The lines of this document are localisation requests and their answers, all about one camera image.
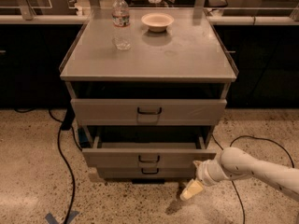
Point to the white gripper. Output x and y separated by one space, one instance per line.
204 174

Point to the grey drawer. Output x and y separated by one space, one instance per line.
145 173
146 155
163 112

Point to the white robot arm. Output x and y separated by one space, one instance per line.
234 163

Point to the grey bottom drawer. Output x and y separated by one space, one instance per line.
145 173

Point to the grey top drawer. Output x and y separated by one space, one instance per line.
163 112

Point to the grey metal drawer cabinet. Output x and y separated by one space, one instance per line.
186 61

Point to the blue power strip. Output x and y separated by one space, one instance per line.
82 139

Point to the blue tape cross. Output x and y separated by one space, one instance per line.
52 220

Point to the beige paper bowl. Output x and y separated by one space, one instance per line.
157 22

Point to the white counter ledge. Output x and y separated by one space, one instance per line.
69 19

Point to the clear plastic water bottle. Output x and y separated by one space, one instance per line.
121 24

